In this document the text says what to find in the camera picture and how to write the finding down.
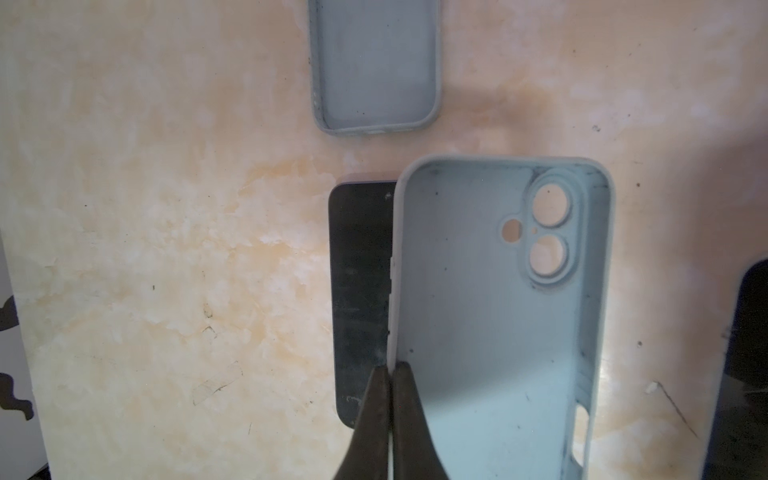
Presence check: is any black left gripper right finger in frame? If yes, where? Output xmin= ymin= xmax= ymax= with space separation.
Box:
xmin=391 ymin=362 xmax=448 ymax=480

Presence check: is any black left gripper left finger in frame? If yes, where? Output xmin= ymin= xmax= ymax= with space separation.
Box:
xmin=334 ymin=366 xmax=391 ymax=480

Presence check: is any pale blue phone case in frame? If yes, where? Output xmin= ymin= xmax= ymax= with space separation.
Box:
xmin=387 ymin=155 xmax=614 ymax=479

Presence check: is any black phone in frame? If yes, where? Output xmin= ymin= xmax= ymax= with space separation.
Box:
xmin=328 ymin=181 xmax=396 ymax=429
xmin=702 ymin=260 xmax=767 ymax=479

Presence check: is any light green phone case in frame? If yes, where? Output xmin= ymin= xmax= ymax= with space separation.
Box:
xmin=308 ymin=0 xmax=442 ymax=136

